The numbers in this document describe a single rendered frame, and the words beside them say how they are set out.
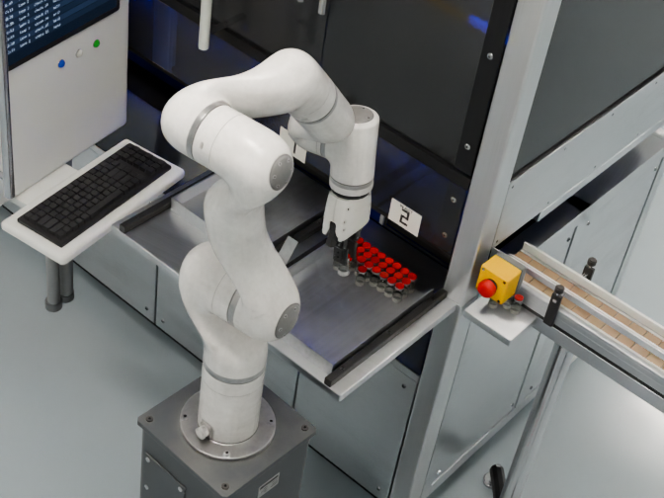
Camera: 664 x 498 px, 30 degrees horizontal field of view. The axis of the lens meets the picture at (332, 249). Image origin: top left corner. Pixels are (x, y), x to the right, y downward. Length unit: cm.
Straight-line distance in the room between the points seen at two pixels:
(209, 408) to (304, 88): 72
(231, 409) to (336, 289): 51
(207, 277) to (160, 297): 146
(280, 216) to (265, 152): 107
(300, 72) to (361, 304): 90
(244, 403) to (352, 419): 94
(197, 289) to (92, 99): 102
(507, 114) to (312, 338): 63
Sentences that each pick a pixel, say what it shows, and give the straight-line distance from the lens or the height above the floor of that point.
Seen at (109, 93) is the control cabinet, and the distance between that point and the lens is 317.
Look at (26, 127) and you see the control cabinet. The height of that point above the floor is 99.
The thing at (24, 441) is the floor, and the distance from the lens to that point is 357.
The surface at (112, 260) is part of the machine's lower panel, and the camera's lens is 376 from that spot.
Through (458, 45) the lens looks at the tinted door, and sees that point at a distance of 249.
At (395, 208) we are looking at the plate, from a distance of 277.
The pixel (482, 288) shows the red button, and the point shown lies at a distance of 266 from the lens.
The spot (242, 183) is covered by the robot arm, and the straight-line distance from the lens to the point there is 187.
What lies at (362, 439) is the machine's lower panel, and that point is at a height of 26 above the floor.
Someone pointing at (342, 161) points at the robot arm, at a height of 138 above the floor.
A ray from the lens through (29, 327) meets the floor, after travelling 387.
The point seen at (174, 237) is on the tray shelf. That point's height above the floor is 88.
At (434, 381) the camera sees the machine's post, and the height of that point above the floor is 62.
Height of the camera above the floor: 277
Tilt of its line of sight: 41 degrees down
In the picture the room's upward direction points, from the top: 10 degrees clockwise
